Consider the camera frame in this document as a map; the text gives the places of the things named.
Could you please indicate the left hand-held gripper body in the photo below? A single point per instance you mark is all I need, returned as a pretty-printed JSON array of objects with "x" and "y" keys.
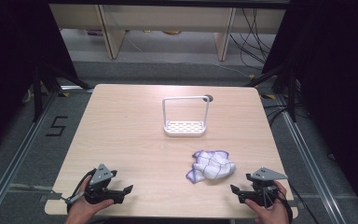
[{"x": 101, "y": 175}]

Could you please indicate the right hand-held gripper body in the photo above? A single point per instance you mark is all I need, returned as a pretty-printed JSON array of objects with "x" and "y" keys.
[{"x": 265, "y": 174}]

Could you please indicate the white cloth with purple grid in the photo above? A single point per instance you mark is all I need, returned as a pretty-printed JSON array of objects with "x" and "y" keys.
[{"x": 213, "y": 166}]

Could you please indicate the person's right hand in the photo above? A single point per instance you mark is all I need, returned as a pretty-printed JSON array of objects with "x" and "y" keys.
[{"x": 272, "y": 214}]

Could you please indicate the person's left hand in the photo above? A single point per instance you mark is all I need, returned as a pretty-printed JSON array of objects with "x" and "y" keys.
[{"x": 80, "y": 210}]

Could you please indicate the grey tape strip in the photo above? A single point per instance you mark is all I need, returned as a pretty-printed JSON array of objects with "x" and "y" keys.
[{"x": 52, "y": 196}]

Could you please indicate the black metal stand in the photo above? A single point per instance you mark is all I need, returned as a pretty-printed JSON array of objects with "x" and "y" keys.
[
  {"x": 292, "y": 93},
  {"x": 37, "y": 93}
]

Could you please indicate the dark round table grommet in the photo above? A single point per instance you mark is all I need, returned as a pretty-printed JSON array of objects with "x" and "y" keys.
[{"x": 210, "y": 98}]

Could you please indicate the dark curtain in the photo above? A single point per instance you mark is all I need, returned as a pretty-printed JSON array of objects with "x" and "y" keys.
[
  {"x": 338, "y": 77},
  {"x": 9, "y": 62}
]

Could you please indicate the small purple object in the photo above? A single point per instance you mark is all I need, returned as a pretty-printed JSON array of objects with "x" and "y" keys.
[{"x": 93, "y": 32}]

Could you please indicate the small yellow object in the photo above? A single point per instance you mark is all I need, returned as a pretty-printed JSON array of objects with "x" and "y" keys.
[{"x": 147, "y": 31}]

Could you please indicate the flat yellow-orange object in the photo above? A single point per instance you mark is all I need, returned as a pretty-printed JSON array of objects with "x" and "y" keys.
[{"x": 171, "y": 32}]

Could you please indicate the beige wooden furniture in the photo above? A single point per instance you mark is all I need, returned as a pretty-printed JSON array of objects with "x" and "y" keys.
[{"x": 167, "y": 17}]

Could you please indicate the aluminium floor rail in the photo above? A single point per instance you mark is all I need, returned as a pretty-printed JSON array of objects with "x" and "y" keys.
[
  {"x": 310, "y": 168},
  {"x": 15, "y": 161}
]

